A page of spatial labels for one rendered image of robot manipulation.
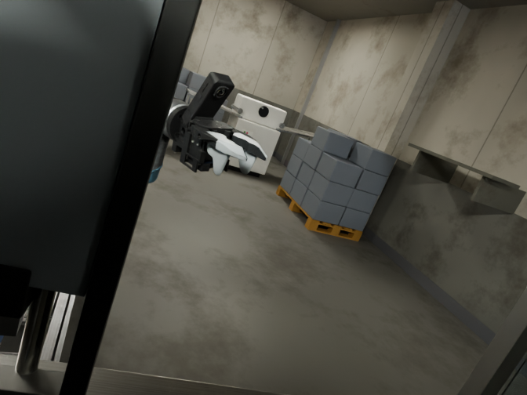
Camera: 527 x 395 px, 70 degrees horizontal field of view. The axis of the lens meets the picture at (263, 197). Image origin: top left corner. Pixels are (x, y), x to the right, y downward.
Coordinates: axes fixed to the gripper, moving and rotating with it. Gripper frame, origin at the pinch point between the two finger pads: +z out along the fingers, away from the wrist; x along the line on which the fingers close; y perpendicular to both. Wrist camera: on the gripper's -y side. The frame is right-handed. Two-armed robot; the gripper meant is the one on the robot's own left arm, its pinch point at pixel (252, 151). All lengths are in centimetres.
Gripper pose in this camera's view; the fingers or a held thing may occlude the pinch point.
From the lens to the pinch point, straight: 59.0
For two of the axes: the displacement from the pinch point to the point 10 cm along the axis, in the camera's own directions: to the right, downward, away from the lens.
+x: -7.2, 0.8, -6.9
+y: -2.5, 9.0, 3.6
